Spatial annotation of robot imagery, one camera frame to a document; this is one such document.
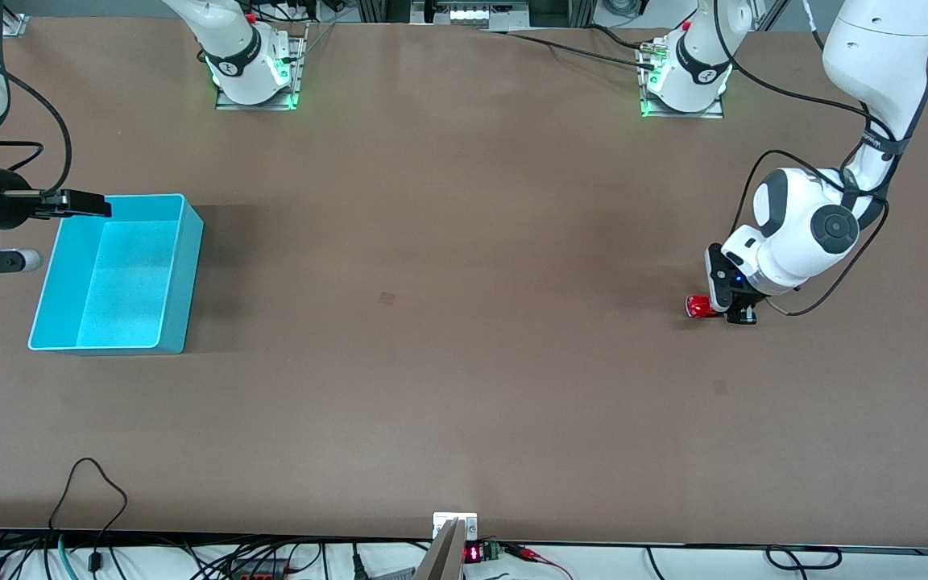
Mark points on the power strip orange switches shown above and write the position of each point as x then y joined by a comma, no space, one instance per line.
258,570

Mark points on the lit control unit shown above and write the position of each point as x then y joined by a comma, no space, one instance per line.
472,14

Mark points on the grey camera pole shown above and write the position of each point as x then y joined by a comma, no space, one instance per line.
441,560

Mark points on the blue plastic box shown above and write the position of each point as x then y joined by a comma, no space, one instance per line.
122,282

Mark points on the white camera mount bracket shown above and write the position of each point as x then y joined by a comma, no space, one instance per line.
441,522

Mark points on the aluminium frame corner bracket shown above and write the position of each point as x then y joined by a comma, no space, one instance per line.
17,26

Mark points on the red digit display module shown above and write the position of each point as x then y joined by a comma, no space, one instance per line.
473,553

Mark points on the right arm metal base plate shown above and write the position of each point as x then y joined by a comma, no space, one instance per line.
299,56

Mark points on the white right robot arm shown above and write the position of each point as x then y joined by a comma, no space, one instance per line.
242,72

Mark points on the red beetle toy car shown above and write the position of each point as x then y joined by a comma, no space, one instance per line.
699,307

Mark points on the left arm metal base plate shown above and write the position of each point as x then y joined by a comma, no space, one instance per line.
714,111

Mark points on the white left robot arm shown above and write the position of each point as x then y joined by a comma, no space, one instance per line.
794,225

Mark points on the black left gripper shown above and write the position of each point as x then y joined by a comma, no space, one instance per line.
742,312

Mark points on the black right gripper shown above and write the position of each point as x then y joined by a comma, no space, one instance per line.
5,202

